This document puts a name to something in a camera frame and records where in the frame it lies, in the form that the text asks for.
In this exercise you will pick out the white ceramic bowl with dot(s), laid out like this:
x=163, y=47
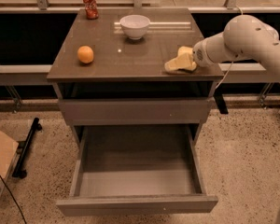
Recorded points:
x=134, y=26

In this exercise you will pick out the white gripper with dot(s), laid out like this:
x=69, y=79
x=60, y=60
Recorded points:
x=200, y=55

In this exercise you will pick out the grey drawer cabinet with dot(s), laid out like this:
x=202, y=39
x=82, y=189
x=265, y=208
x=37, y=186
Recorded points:
x=130, y=69

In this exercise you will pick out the yellow sponge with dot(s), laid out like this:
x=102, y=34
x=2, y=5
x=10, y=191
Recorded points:
x=185, y=51

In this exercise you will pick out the red soda can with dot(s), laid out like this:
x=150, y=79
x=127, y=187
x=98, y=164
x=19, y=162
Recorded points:
x=91, y=9

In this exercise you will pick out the open grey middle drawer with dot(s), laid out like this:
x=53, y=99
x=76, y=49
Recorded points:
x=137, y=170

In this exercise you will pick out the closed grey top drawer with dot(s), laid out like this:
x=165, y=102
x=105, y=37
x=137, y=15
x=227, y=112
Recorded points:
x=134, y=111

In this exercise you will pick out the black metal stand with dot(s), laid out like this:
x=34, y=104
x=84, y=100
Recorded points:
x=23, y=149

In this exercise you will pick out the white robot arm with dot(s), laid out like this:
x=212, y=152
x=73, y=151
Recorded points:
x=240, y=152

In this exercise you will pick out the orange fruit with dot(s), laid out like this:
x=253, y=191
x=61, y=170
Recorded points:
x=85, y=54

